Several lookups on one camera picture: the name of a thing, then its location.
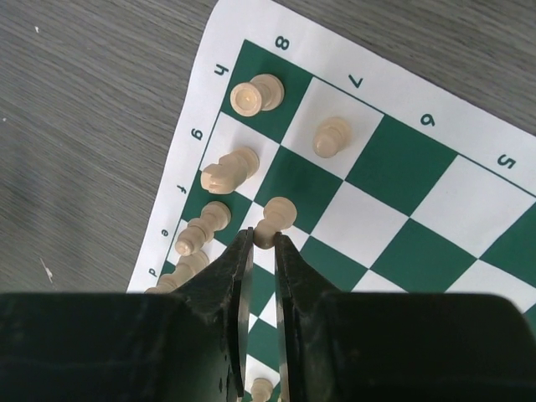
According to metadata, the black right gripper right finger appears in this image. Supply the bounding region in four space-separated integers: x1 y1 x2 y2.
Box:
274 234 535 401

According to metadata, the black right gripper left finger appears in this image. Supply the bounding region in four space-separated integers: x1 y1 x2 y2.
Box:
1 229 253 401

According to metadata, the light knight chess piece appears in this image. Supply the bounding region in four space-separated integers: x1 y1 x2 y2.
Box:
200 147 260 194

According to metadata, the green white chess mat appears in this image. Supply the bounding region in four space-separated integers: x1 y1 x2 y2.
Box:
128 1 535 401

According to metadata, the light pawn chess piece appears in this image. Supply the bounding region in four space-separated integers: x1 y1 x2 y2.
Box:
312 116 352 158

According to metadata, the light rook chess piece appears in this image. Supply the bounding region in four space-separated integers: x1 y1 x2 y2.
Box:
229 74 285 117

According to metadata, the light bishop near edge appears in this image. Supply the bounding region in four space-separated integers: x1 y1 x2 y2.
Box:
175 201 231 256

